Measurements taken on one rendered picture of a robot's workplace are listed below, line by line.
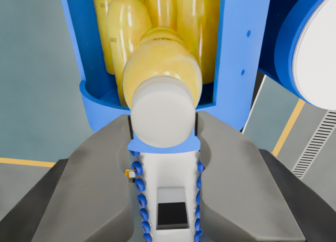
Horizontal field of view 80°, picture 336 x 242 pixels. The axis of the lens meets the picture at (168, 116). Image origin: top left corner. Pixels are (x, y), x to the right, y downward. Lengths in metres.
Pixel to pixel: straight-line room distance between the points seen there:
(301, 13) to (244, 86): 0.27
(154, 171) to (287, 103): 1.40
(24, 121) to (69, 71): 0.61
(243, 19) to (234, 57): 0.04
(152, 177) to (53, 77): 1.19
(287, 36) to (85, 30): 0.39
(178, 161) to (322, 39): 0.48
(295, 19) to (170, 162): 0.50
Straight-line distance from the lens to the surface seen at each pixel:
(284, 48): 0.51
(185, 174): 0.72
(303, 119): 2.04
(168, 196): 0.74
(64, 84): 1.68
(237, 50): 0.24
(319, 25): 0.49
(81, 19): 0.39
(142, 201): 0.74
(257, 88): 1.52
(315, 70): 0.52
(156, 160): 0.67
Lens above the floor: 1.43
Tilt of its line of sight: 61 degrees down
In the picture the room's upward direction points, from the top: 177 degrees clockwise
